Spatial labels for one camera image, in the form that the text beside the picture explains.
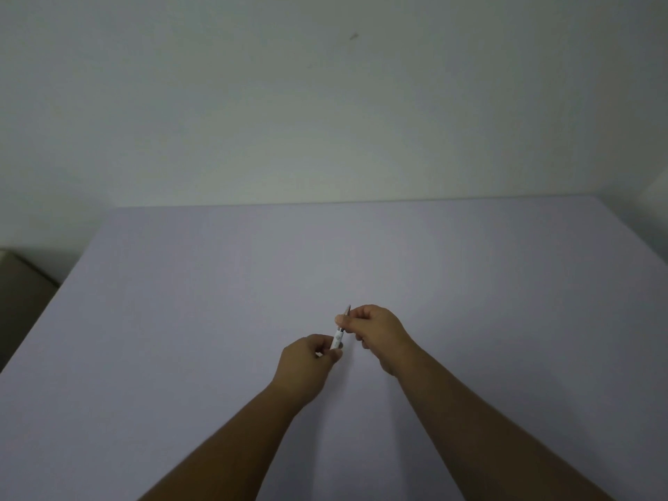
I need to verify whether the person's right hand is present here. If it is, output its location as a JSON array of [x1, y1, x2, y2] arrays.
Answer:
[[335, 304, 424, 379]]

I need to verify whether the white pen with silver tip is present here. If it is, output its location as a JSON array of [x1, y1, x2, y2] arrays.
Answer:
[[330, 305, 352, 350]]

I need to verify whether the person's left hand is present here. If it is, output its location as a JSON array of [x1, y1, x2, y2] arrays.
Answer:
[[271, 334, 344, 411]]

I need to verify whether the person's right forearm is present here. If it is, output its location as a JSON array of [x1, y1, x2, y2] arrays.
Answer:
[[394, 349, 614, 501]]

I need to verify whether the person's left forearm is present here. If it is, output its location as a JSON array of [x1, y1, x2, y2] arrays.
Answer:
[[138, 383, 303, 501]]

